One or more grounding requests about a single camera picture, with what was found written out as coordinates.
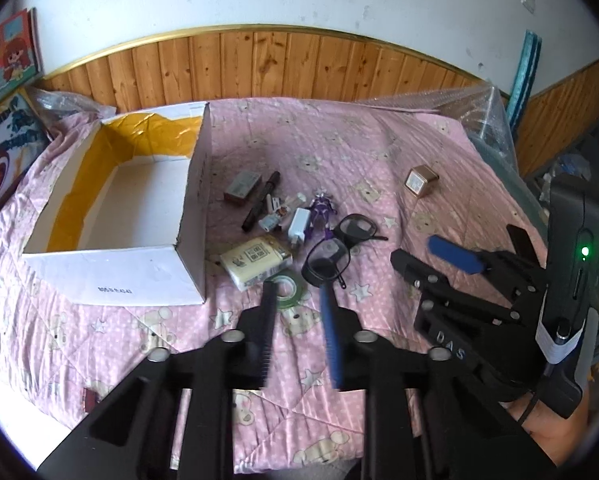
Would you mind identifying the small brown square box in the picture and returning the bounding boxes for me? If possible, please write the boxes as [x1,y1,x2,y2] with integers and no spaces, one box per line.
[405,164,439,199]

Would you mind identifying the purple toy figure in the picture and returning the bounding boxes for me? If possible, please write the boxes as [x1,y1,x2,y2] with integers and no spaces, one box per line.
[304,191,337,243]

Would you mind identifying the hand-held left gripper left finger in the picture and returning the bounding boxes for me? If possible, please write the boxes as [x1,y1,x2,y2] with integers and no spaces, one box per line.
[37,281,280,480]

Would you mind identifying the white tissue pack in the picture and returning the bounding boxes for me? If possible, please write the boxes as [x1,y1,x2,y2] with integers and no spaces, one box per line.
[220,236,294,292]

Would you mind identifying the robot figure poster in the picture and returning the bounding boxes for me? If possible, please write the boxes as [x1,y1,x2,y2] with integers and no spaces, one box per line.
[0,87,55,231]

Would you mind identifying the clear glue tube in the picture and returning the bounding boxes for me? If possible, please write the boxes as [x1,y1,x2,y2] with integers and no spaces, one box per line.
[258,195,306,233]

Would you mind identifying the cartoon girl poster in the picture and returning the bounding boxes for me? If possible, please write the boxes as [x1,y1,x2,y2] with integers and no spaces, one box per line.
[0,8,44,118]

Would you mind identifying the pink printed blanket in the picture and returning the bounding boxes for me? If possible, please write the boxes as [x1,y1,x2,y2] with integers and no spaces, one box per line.
[0,97,550,471]

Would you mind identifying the green tape roll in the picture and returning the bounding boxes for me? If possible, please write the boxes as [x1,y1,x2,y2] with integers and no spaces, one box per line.
[264,270,309,309]

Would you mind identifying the teal foam strip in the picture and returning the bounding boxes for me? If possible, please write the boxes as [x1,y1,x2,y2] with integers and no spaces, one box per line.
[508,30,543,128]

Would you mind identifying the person's right forearm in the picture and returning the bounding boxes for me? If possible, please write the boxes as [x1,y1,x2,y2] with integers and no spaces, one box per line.
[514,395,593,467]

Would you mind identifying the clear plastic bag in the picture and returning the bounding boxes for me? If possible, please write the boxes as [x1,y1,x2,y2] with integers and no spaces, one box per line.
[27,85,118,122]

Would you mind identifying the white cardboard box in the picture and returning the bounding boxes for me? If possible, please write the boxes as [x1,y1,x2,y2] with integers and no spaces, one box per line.
[21,101,211,307]

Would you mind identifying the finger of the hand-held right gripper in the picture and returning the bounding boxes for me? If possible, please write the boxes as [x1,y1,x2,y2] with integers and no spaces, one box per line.
[428,225,546,292]
[389,249,521,362]

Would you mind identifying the black marker pen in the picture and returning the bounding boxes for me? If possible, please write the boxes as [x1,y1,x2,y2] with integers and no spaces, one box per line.
[243,171,281,233]

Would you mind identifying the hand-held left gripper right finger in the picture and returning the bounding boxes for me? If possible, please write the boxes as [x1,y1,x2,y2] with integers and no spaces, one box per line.
[319,285,555,480]

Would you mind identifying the white charger plug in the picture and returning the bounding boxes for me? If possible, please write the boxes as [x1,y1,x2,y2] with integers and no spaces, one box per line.
[287,208,313,247]

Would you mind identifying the black eyeglasses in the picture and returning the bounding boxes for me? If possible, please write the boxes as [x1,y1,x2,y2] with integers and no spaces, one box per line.
[301,213,389,289]

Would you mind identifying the grey rectangular eraser box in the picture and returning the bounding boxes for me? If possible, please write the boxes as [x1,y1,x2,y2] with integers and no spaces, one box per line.
[224,170,261,205]

